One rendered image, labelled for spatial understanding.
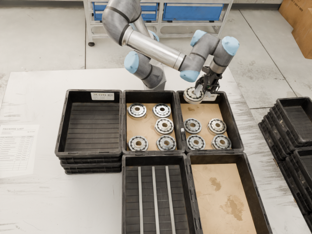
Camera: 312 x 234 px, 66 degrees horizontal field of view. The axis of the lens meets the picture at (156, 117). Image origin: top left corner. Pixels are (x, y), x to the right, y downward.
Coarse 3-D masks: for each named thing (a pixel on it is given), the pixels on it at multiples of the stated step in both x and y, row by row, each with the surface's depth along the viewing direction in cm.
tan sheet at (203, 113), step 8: (184, 104) 144; (192, 104) 145; (200, 104) 145; (208, 104) 146; (216, 104) 147; (184, 112) 140; (192, 112) 141; (200, 112) 142; (208, 112) 142; (216, 112) 143; (184, 120) 137; (200, 120) 138; (208, 120) 139; (208, 136) 132; (208, 144) 129
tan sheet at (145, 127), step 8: (128, 104) 140; (144, 104) 141; (152, 104) 141; (168, 104) 143; (152, 112) 138; (128, 120) 133; (136, 120) 133; (144, 120) 134; (152, 120) 135; (128, 128) 130; (136, 128) 130; (144, 128) 131; (152, 128) 131; (128, 136) 127; (144, 136) 128; (152, 136) 128; (152, 144) 125
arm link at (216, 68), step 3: (213, 60) 111; (210, 63) 108; (213, 63) 106; (210, 66) 108; (213, 66) 106; (216, 66) 105; (219, 66) 105; (213, 69) 107; (216, 69) 106; (219, 69) 106; (222, 69) 106; (225, 69) 107; (216, 72) 107; (219, 72) 107; (222, 72) 108
